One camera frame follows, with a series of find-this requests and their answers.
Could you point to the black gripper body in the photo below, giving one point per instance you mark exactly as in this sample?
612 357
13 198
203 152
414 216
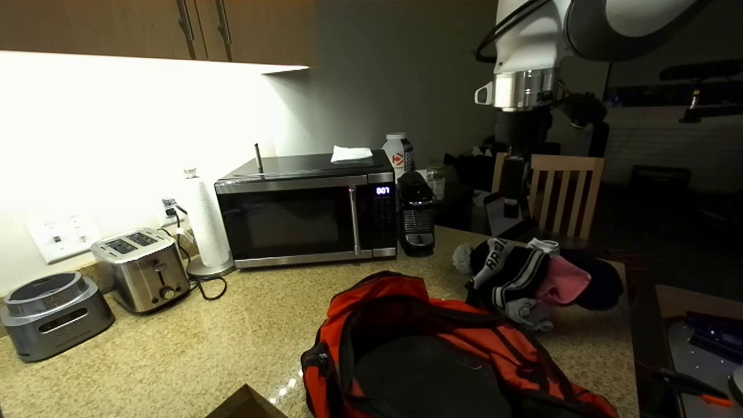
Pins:
526 131

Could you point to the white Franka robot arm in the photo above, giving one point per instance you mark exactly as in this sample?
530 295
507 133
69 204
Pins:
526 37

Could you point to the red black duffel bag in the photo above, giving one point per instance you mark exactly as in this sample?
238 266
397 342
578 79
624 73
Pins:
534 363

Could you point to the grey round countertop appliance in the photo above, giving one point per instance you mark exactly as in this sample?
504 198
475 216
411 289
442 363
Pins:
53 313

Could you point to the wooden slatted chair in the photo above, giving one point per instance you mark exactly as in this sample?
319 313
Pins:
569 200

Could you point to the black white lettered beanie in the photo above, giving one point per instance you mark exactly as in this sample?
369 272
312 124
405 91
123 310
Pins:
507 268

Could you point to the black coffee maker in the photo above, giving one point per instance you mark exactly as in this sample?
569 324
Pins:
418 211

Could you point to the pink cloth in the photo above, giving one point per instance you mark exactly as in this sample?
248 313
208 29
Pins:
564 278

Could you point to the white bottle red label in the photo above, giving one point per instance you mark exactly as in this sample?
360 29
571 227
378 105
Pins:
397 152

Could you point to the black fabric hat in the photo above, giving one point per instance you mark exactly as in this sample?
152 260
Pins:
605 281

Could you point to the white paper sheet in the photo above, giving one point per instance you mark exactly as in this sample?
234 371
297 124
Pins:
352 154

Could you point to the black steel microwave oven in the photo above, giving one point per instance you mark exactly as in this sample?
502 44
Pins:
302 221

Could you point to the light wooden table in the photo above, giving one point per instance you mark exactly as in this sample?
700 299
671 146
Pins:
698 302

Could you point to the thin grey upright stick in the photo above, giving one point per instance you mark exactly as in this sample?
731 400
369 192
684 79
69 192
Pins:
258 159

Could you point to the grey perforated mounting plate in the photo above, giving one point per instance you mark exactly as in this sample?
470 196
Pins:
698 371

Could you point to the white paper towel roll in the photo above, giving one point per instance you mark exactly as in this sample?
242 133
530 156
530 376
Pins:
208 224

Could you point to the silver two-slot toaster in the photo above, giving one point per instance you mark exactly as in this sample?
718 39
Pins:
141 269

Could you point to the brown wooden upper cabinets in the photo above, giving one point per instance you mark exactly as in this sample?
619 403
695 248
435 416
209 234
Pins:
117 25

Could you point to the wall outlet with plug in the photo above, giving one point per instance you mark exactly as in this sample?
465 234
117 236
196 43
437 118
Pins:
173 211

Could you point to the white wall switch plate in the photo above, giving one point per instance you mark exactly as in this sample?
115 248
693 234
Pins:
61 236

